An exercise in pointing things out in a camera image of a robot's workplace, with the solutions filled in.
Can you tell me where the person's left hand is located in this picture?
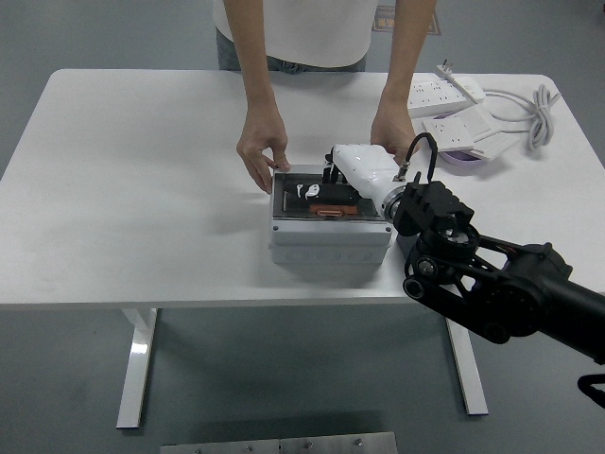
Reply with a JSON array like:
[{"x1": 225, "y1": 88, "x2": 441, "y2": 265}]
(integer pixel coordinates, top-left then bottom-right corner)
[{"x1": 369, "y1": 101, "x2": 416, "y2": 157}]

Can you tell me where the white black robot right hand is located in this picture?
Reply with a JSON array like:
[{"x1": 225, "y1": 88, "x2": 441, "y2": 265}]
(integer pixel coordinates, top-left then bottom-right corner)
[{"x1": 282, "y1": 143, "x2": 407, "y2": 209}]

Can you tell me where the person's right hand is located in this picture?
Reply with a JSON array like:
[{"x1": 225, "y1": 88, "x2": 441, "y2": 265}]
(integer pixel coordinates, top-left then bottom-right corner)
[{"x1": 235, "y1": 106, "x2": 292, "y2": 193}]

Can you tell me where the smoked transparent box lid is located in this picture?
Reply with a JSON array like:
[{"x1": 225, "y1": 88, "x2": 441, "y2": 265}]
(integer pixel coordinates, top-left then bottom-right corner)
[{"x1": 272, "y1": 165, "x2": 384, "y2": 219}]

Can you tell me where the orange cylindrical battery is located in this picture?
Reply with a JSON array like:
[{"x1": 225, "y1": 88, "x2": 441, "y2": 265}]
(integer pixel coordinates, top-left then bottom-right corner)
[{"x1": 309, "y1": 203, "x2": 358, "y2": 218}]

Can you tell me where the grey plastic electrical box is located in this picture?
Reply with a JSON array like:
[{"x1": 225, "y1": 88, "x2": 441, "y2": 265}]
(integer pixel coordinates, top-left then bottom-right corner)
[{"x1": 268, "y1": 163, "x2": 393, "y2": 265}]

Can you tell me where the wide white power strip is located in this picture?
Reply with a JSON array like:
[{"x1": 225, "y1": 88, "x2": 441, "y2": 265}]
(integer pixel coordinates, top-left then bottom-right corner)
[{"x1": 406, "y1": 79, "x2": 469, "y2": 119}]

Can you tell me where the white socket panel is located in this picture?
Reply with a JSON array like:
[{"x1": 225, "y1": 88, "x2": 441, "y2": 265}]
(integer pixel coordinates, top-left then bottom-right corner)
[
  {"x1": 421, "y1": 109, "x2": 497, "y2": 152},
  {"x1": 472, "y1": 130, "x2": 514, "y2": 162}
]

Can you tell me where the narrow white power strip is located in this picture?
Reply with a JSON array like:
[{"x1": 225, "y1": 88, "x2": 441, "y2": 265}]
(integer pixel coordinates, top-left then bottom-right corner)
[{"x1": 448, "y1": 75, "x2": 487, "y2": 103}]

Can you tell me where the brown floor sign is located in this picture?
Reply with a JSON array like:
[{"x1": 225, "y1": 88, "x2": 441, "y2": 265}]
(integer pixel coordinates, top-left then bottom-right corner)
[{"x1": 372, "y1": 5, "x2": 443, "y2": 37}]

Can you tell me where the person's torso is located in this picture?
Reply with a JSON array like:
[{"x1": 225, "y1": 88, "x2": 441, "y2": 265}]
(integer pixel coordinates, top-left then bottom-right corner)
[{"x1": 213, "y1": 0, "x2": 372, "y2": 73}]

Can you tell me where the white table leg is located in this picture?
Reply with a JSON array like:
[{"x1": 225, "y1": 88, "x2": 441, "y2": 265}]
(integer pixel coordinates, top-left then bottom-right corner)
[
  {"x1": 115, "y1": 307, "x2": 159, "y2": 430},
  {"x1": 446, "y1": 321, "x2": 489, "y2": 416}
]

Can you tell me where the white bundled power cable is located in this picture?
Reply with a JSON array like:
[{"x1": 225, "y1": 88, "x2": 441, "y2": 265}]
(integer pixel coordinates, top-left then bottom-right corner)
[{"x1": 481, "y1": 83, "x2": 562, "y2": 152}]

